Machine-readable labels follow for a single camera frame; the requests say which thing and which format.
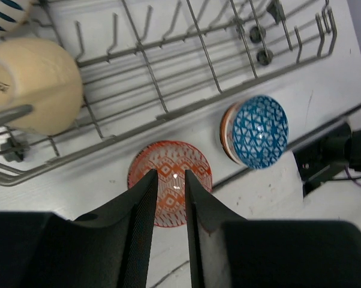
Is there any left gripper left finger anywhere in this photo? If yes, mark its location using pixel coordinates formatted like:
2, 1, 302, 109
0, 169, 158, 287

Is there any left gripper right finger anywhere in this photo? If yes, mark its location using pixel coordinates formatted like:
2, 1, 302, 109
185, 170, 361, 287

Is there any red patterned bowl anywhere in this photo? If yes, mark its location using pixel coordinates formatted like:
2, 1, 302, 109
127, 140, 213, 228

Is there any yellow bowl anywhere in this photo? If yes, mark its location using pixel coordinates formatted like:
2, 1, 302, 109
0, 38, 83, 136

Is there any blue patterned bowl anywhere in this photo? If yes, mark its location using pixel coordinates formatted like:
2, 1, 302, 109
219, 95, 288, 170

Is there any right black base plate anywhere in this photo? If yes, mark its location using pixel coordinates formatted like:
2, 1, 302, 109
293, 123, 361, 197

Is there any grey wire dish rack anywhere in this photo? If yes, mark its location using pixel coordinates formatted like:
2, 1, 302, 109
0, 1, 337, 187

